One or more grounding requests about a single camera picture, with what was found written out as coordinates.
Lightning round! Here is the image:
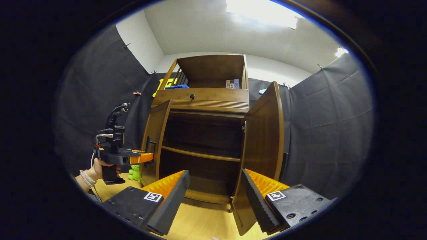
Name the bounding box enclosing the white bead bracelet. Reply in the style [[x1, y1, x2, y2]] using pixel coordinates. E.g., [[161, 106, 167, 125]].
[[80, 169, 97, 188]]

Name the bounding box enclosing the wooden shoe cabinet door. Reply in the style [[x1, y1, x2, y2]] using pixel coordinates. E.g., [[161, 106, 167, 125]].
[[140, 99, 173, 186], [231, 81, 285, 236]]

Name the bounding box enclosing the wooden double-door shoe cabinet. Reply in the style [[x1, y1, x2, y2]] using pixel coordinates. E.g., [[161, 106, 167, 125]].
[[139, 54, 286, 236]]

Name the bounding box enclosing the wooden drawer with black knob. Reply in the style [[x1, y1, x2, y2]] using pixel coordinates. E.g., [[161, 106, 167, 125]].
[[151, 87, 250, 114]]

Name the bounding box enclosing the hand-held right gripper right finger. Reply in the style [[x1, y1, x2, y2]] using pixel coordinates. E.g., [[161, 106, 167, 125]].
[[240, 168, 334, 235]]

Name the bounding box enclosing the wooden cabinet shelf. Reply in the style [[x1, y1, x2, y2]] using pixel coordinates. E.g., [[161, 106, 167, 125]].
[[161, 146, 241, 162]]

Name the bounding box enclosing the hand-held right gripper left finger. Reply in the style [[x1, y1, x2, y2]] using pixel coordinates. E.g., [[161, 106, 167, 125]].
[[100, 170, 190, 236]]

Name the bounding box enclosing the black backdrop cloth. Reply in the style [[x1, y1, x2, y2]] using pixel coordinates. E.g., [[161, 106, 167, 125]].
[[55, 25, 374, 200]]

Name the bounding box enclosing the green frog plush toy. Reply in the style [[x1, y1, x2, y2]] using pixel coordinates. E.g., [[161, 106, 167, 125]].
[[128, 164, 141, 182]]

